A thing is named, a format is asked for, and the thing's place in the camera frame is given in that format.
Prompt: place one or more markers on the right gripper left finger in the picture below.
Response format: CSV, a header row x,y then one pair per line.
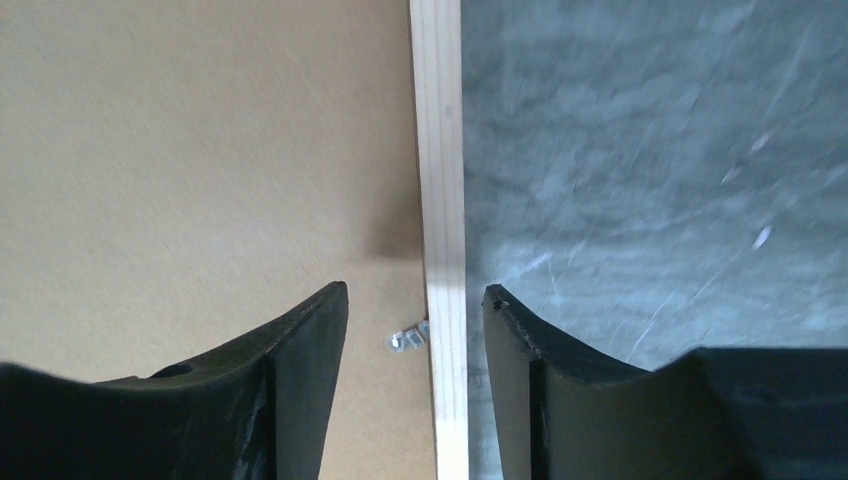
x,y
255,407

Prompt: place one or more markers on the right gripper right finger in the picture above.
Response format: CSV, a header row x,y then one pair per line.
x,y
565,410

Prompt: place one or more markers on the brown cardboard backing board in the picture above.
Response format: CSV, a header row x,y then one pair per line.
x,y
176,173

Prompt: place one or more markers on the light wooden picture frame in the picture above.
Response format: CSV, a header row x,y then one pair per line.
x,y
435,27

